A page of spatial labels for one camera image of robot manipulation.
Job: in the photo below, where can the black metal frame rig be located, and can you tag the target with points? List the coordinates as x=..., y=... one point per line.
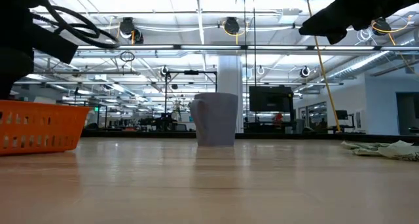
x=166, y=93

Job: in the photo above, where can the lilac ceramic mug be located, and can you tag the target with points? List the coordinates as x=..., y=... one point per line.
x=217, y=119

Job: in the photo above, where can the small white object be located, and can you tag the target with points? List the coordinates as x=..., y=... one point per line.
x=13, y=93

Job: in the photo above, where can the long horizontal light bar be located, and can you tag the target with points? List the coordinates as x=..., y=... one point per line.
x=147, y=47

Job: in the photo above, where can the small red object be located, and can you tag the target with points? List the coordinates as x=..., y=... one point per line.
x=278, y=118

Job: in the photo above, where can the silver ventilation duct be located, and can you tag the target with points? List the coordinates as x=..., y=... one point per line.
x=360, y=65

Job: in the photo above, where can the white building column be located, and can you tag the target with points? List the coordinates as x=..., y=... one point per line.
x=229, y=73

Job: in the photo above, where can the large black monitor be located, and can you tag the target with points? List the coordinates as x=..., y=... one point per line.
x=271, y=99

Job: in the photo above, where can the green white sweetener packet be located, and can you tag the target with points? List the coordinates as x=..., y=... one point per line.
x=401, y=151
x=363, y=147

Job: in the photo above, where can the small black monitor on stand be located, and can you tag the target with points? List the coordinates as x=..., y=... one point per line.
x=342, y=114

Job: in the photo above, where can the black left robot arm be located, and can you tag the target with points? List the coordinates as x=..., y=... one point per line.
x=13, y=17

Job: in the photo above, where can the thin ceiling light strip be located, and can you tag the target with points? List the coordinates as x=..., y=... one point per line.
x=307, y=83

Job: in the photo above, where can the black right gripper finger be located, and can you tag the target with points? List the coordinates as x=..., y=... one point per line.
x=337, y=39
x=327, y=22

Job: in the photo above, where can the small black ceiling reel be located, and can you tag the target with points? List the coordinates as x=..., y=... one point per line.
x=164, y=70
x=305, y=71

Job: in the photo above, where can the pale grey box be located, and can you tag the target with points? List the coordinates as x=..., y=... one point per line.
x=44, y=99

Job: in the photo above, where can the orange plastic basket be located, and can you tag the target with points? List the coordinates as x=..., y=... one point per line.
x=39, y=129

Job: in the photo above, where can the dark office desk equipment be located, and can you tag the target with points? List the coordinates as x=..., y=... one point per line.
x=154, y=123

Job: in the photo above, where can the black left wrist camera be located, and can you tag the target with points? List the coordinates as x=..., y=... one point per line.
x=54, y=44

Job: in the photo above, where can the dark doorway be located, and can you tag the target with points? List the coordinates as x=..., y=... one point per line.
x=407, y=99

